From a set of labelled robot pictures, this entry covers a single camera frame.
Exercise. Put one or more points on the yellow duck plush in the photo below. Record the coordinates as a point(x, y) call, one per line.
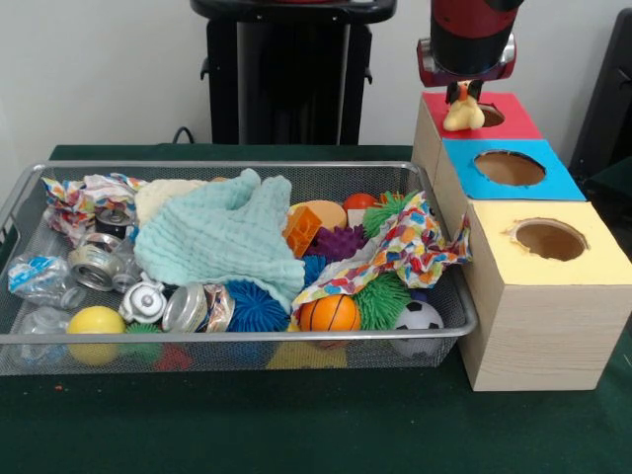
point(464, 118)

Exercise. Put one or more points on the toy soccer ball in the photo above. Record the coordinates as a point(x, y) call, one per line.
point(419, 316)

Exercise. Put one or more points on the green koosh ball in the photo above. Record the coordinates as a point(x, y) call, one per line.
point(382, 301)

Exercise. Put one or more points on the clear mesh bin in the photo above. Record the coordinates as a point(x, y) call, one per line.
point(148, 338)

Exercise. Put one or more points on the wooden three-hole box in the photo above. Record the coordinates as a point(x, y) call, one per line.
point(538, 336)

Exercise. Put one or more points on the orange toy basketball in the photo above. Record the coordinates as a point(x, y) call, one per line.
point(330, 314)

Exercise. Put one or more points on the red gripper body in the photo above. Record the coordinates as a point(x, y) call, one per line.
point(427, 64)

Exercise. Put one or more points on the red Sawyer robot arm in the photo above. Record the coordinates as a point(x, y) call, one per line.
point(469, 34)

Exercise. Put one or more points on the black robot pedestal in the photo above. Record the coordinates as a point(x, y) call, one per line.
point(296, 74)

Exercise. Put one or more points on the blue spiky ball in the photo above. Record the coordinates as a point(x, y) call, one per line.
point(254, 308)

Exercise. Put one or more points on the mint green waffle cloth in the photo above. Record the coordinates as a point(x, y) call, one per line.
point(222, 237)

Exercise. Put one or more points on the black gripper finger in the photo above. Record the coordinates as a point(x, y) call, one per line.
point(476, 89)
point(452, 93)

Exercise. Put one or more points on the black stand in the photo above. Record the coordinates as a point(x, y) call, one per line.
point(607, 99)

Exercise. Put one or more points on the colourful patterned cloth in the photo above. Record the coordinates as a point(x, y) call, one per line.
point(415, 242)
point(64, 197)

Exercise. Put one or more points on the dark green tablecloth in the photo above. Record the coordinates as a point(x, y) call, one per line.
point(296, 424)
point(612, 197)

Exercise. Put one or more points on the purple spiky ball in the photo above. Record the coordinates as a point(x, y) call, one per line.
point(338, 243)

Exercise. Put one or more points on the yellow ball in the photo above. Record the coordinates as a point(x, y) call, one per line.
point(96, 321)

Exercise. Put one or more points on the cream waffle cloth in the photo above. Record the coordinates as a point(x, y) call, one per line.
point(158, 197)

